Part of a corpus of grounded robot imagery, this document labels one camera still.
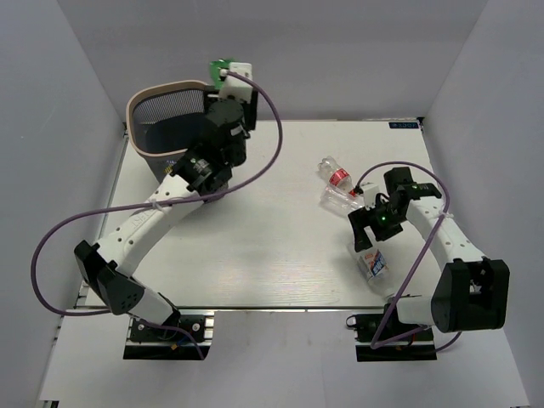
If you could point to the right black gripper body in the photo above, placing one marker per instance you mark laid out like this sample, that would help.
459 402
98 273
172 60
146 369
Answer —
382 218

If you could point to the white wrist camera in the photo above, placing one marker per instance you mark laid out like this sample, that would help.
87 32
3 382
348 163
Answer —
234 88
366 194

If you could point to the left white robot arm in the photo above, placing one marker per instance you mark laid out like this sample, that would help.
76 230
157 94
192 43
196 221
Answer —
109 264

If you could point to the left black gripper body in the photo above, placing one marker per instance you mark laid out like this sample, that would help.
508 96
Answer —
249 112

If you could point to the green bottle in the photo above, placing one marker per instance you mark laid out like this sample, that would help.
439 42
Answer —
218 71

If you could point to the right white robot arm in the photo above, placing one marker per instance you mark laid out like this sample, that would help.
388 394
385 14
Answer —
471 293

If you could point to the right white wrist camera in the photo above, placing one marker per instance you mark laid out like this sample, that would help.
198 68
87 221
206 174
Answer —
366 194

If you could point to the red label clear bottle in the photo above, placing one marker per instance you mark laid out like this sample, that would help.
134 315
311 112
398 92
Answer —
339 183

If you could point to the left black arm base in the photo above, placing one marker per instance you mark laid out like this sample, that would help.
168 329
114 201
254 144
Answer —
147 343

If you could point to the clear unlabelled bottle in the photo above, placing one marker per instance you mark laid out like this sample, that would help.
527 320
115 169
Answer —
339 202

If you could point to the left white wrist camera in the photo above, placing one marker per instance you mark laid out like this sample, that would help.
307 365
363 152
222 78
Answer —
234 88

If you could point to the blue table corner sticker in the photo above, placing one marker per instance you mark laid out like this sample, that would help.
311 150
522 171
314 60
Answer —
403 125

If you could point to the white blue label bottle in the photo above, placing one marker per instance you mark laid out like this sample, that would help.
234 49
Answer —
374 268

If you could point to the grey mesh waste bin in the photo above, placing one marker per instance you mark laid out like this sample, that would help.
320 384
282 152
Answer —
165 125

